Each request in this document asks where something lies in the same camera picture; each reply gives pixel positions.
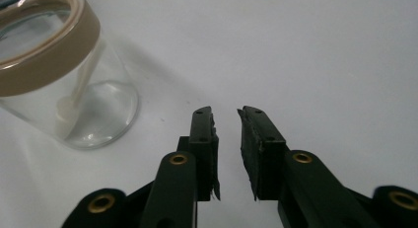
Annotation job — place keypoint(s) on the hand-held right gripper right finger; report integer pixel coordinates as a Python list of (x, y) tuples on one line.
[(263, 155)]

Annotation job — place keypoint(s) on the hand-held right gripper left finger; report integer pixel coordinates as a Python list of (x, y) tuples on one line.
[(203, 149)]

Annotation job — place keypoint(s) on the white straw in jar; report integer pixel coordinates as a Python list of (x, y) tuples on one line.
[(74, 99)]

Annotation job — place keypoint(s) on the clear glass jar tan rim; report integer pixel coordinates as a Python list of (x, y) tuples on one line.
[(62, 76)]

